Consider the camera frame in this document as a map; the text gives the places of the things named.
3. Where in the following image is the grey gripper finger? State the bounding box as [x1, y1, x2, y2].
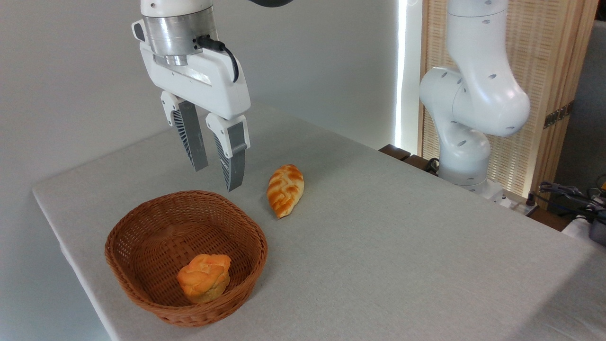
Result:
[205, 113, 251, 192]
[160, 90, 209, 172]

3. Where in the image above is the bundle of dark cables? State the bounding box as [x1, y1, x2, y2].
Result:
[538, 180, 606, 224]

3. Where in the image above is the dark brown wooden block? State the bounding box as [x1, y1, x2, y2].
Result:
[378, 144, 412, 162]
[402, 154, 440, 177]

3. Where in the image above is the bamboo folding screen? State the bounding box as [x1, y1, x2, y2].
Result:
[419, 0, 600, 198]

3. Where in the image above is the brown woven wicker basket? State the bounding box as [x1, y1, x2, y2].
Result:
[105, 190, 268, 328]

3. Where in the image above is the dark metal screen hinge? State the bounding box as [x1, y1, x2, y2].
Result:
[543, 101, 575, 130]

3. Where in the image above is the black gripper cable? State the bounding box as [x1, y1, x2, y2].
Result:
[196, 35, 240, 83]

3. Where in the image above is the braided glazed bread loaf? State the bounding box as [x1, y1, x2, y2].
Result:
[266, 164, 305, 219]

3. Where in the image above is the white power strip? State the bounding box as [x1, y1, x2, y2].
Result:
[503, 194, 541, 216]

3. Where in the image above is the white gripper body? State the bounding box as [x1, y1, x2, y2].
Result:
[139, 42, 251, 121]

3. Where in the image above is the round orange bread roll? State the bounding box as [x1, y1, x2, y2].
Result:
[177, 253, 232, 304]

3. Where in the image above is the grey tablecloth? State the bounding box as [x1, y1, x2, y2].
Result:
[31, 105, 606, 341]

